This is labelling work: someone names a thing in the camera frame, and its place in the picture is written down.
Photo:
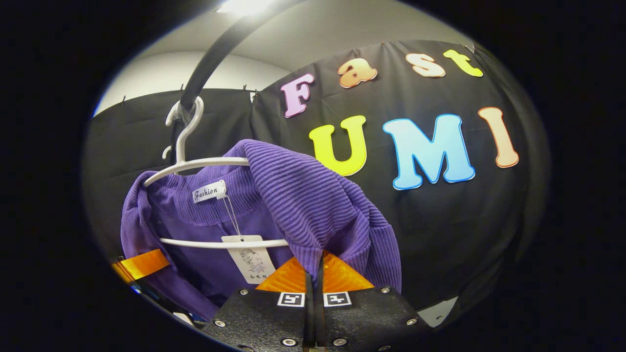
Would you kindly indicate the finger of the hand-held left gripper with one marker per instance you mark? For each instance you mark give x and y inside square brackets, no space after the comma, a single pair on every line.
[142,265]

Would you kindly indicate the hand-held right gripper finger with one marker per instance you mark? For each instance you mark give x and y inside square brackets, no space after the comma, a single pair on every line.
[320,322]
[308,322]

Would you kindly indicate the purple ribbed jacket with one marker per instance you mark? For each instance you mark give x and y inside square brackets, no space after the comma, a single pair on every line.
[303,195]

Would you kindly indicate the white plastic clothes hanger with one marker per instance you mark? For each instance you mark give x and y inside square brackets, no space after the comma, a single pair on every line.
[205,164]

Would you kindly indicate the black metal clothes rack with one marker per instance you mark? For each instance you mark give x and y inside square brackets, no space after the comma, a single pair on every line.
[215,54]

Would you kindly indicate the white paper hang tag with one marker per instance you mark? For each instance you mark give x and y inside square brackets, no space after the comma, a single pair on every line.
[249,264]

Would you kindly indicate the white sheet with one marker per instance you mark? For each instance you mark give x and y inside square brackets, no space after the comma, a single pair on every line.
[437,313]

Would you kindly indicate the ceiling light panel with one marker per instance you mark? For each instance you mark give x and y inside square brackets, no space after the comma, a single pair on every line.
[244,6]

